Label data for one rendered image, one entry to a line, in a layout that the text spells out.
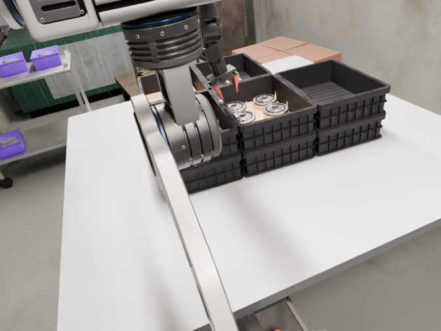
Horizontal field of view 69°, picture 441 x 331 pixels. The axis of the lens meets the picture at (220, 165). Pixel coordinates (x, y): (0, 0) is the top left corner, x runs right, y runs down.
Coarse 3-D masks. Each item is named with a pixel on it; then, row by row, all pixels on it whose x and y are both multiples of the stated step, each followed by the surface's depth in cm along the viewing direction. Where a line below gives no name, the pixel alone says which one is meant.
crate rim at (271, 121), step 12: (228, 84) 142; (288, 84) 133; (216, 96) 134; (300, 96) 122; (228, 108) 122; (312, 108) 113; (264, 120) 110; (276, 120) 112; (288, 120) 113; (240, 132) 111
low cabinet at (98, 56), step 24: (120, 24) 372; (24, 48) 350; (72, 48) 366; (96, 48) 375; (120, 48) 384; (72, 72) 379; (96, 72) 388; (120, 72) 398; (24, 96) 374; (48, 96) 383; (72, 96) 392; (96, 96) 407
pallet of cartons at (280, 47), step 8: (272, 40) 381; (280, 40) 377; (288, 40) 372; (296, 40) 368; (248, 48) 369; (256, 48) 365; (264, 48) 360; (272, 48) 359; (280, 48) 352; (288, 48) 348; (296, 48) 344; (304, 48) 340; (312, 48) 336; (320, 48) 333; (256, 56) 340; (264, 56) 337; (272, 56) 332; (280, 56) 329; (288, 56) 325; (304, 56) 318; (312, 56) 315; (320, 56) 312; (328, 56) 309; (336, 56) 313
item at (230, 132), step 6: (210, 90) 140; (156, 102) 137; (162, 102) 137; (216, 102) 128; (222, 108) 123; (228, 114) 118; (228, 120) 115; (234, 126) 110; (222, 132) 108; (228, 132) 109; (234, 132) 109; (222, 138) 109
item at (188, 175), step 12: (240, 156) 116; (192, 168) 113; (204, 168) 114; (216, 168) 117; (228, 168) 118; (240, 168) 119; (192, 180) 116; (204, 180) 118; (216, 180) 119; (228, 180) 121; (192, 192) 118
